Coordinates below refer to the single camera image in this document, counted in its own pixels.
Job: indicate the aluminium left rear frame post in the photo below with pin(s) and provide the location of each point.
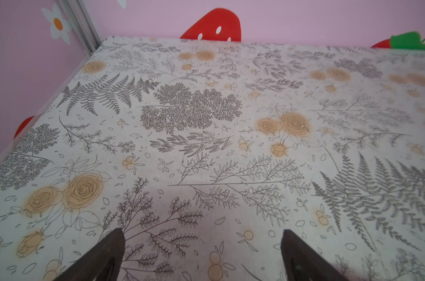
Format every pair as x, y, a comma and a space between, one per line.
82, 22

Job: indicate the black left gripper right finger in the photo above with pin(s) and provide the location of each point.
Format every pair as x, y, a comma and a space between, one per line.
302, 263

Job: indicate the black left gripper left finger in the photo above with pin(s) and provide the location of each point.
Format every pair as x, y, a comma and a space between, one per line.
101, 263

